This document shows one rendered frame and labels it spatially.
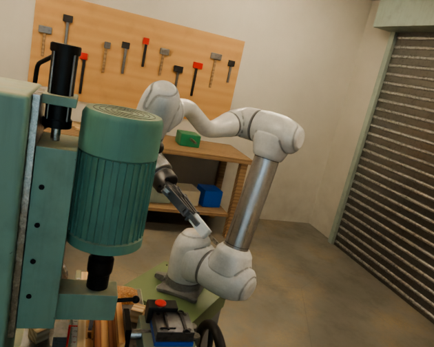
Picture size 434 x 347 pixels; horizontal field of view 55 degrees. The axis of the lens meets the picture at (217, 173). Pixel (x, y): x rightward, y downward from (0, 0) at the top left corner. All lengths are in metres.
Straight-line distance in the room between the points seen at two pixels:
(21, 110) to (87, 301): 0.48
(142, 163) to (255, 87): 3.82
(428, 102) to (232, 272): 3.02
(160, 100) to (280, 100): 3.70
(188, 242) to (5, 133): 1.05
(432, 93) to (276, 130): 2.82
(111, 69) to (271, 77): 1.70
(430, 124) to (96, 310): 3.58
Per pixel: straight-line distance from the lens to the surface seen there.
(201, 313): 1.78
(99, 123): 0.88
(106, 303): 1.09
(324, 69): 5.05
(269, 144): 1.59
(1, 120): 0.86
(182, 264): 1.77
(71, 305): 1.08
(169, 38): 4.34
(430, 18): 4.19
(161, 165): 1.24
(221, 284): 1.67
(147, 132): 0.88
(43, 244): 0.97
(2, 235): 0.93
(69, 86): 0.92
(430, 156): 4.14
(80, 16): 4.24
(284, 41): 4.78
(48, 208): 0.94
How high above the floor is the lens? 1.64
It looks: 14 degrees down
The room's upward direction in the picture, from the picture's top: 13 degrees clockwise
